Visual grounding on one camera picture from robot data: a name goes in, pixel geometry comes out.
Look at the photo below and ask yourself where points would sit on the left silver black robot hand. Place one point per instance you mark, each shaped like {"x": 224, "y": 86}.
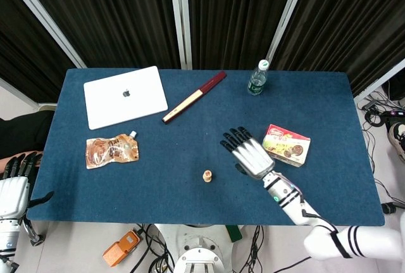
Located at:
{"x": 12, "y": 194}

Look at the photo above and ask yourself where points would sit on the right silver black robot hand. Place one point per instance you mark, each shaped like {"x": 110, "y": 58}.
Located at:
{"x": 253, "y": 156}

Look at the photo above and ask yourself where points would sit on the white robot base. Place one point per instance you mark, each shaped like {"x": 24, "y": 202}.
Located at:
{"x": 196, "y": 254}

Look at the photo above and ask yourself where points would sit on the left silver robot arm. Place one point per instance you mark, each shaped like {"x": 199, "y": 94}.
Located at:
{"x": 6, "y": 244}

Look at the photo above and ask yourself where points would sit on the bare person forearm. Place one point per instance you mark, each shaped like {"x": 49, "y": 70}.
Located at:
{"x": 31, "y": 153}

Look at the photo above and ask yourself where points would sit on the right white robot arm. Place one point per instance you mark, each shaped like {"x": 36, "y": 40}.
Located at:
{"x": 364, "y": 241}

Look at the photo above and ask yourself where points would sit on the yellow red snack box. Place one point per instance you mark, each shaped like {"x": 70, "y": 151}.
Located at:
{"x": 288, "y": 146}

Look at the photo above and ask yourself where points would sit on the metal table leg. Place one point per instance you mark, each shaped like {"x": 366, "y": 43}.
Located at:
{"x": 34, "y": 238}

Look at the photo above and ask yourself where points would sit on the person in black clothing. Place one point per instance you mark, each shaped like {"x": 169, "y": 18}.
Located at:
{"x": 22, "y": 130}

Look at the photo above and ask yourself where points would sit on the clear plastic water bottle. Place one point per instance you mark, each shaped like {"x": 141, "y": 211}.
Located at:
{"x": 257, "y": 83}

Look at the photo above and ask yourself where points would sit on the blue table cloth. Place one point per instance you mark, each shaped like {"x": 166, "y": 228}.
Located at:
{"x": 190, "y": 203}

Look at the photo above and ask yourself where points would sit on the dark green flat block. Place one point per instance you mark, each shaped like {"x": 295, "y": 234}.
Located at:
{"x": 234, "y": 233}

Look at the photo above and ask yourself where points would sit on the dark red folded fan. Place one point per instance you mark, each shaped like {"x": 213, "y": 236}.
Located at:
{"x": 190, "y": 100}

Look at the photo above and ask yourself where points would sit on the orange spouted drink pouch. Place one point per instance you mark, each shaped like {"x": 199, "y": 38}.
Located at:
{"x": 110, "y": 151}

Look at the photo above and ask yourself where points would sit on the orange pedal box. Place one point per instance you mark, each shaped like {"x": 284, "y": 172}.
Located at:
{"x": 121, "y": 247}

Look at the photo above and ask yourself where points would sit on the silver closed laptop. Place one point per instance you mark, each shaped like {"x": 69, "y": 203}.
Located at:
{"x": 107, "y": 105}

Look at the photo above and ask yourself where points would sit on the black pleated curtain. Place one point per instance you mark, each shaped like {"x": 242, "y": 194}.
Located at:
{"x": 237, "y": 16}
{"x": 25, "y": 57}
{"x": 110, "y": 16}
{"x": 348, "y": 26}

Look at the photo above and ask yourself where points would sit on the beige black sneaker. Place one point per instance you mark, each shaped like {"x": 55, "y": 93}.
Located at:
{"x": 397, "y": 140}

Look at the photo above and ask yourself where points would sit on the black cylinder device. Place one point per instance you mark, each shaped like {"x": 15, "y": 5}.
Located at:
{"x": 390, "y": 207}

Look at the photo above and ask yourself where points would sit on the black box device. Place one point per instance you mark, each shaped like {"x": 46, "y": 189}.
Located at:
{"x": 395, "y": 91}

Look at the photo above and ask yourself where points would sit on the white frame post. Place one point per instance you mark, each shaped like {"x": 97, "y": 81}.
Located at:
{"x": 379, "y": 84}
{"x": 182, "y": 16}
{"x": 19, "y": 94}
{"x": 43, "y": 16}
{"x": 287, "y": 16}

